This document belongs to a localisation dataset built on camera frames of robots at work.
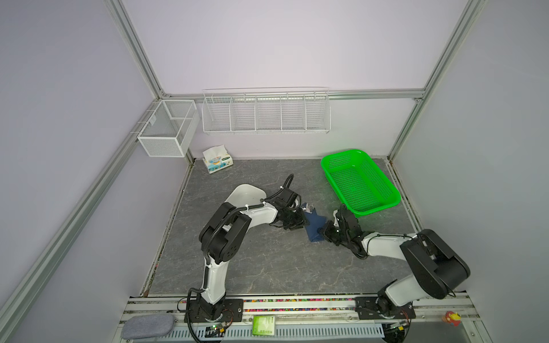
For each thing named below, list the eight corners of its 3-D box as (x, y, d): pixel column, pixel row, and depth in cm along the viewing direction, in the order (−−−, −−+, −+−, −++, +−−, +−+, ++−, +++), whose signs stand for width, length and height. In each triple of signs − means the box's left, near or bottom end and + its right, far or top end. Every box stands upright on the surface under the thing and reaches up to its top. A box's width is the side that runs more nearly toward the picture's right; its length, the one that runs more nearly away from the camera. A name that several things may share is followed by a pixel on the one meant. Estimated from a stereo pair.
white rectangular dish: (228, 207, 103) (225, 200, 98) (231, 191, 109) (229, 184, 104) (265, 207, 103) (264, 200, 98) (266, 191, 109) (265, 183, 104)
